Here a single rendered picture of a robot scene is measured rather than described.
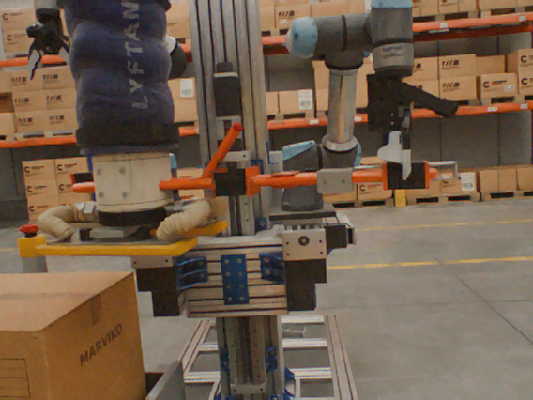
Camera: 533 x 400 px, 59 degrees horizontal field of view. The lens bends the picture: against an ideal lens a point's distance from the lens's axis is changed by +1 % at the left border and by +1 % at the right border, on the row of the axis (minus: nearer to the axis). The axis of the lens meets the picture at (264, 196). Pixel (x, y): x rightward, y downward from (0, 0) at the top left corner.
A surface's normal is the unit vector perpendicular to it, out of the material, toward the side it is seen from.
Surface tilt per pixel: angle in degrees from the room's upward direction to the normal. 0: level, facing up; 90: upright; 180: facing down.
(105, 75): 76
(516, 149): 90
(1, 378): 90
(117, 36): 71
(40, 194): 94
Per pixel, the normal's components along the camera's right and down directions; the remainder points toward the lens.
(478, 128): -0.07, 0.12
